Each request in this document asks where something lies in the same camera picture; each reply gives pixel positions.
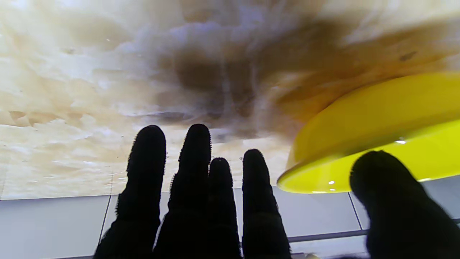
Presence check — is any yellow plastic bowl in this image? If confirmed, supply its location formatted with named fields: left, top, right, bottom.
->
left=277, top=72, right=460, bottom=194

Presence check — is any grey counter with drawers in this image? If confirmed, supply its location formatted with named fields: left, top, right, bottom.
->
left=0, top=178, right=460, bottom=259

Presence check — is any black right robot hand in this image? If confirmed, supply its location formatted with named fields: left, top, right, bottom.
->
left=94, top=124, right=460, bottom=259

